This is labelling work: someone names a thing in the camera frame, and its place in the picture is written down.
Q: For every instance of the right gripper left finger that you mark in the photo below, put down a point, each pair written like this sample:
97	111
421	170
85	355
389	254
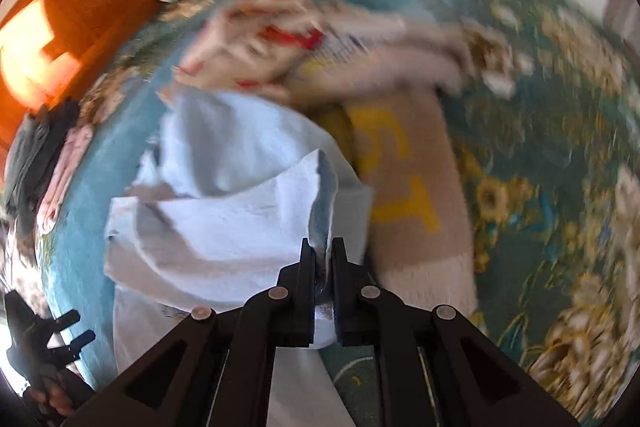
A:
213	369

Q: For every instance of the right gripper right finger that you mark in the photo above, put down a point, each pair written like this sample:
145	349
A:
435	368

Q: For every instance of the beige fuzzy lettered sweater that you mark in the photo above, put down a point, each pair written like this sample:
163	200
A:
388	71

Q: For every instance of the person's left hand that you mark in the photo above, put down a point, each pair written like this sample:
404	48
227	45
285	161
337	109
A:
54	393

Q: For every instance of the orange wooden headboard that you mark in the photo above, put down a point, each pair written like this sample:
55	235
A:
54	49

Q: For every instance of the cream car print garment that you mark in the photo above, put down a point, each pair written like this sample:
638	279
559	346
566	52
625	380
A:
251	44

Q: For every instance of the light blue sweatshirt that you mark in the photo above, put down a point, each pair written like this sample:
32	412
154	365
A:
233	190

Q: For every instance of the folded pink blanket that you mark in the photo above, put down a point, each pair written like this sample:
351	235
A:
75	146

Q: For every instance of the blue floral carpet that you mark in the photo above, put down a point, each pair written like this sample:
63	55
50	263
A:
550	174

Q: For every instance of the folded dark grey garment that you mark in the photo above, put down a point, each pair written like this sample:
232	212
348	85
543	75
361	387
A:
32	158

